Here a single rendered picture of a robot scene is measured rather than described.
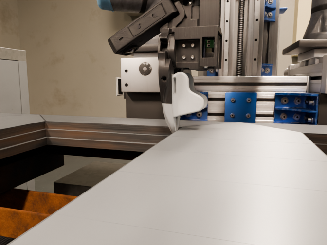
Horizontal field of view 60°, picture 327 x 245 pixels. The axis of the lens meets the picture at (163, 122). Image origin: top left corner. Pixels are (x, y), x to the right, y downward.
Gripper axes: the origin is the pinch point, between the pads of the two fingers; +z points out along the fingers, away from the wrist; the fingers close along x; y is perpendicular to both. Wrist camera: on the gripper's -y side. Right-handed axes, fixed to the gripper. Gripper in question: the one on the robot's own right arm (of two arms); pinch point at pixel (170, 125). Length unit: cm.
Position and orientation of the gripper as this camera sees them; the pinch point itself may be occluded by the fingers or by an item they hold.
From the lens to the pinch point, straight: 43.6
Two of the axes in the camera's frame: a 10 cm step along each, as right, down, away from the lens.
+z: 0.0, 9.9, 1.4
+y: 9.6, 0.4, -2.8
